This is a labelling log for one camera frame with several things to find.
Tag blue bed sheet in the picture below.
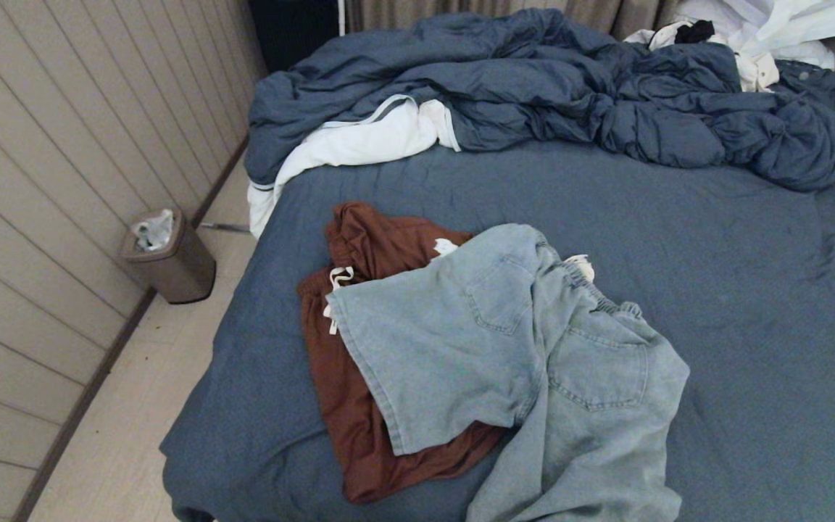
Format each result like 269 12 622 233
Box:
159 138 835 522

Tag small black garment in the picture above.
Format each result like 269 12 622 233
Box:
675 20 715 44

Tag rust brown shorts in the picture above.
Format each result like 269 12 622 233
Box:
296 201 509 506

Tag beige curtain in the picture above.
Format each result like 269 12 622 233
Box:
345 0 686 41

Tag light blue denim jeans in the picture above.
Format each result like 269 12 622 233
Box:
325 223 691 522

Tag white shirt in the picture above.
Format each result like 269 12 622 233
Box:
675 0 835 70

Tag dark blue crumpled duvet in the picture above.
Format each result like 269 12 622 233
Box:
244 7 835 193

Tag dark denim garment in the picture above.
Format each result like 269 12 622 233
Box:
776 59 835 157

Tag brown trash bin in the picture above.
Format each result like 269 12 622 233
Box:
120 210 217 304

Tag white plastic bin bag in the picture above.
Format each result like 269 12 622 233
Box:
131 210 174 252

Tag black cabinet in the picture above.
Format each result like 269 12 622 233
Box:
247 0 342 73

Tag cream jacket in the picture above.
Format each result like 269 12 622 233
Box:
624 22 781 93

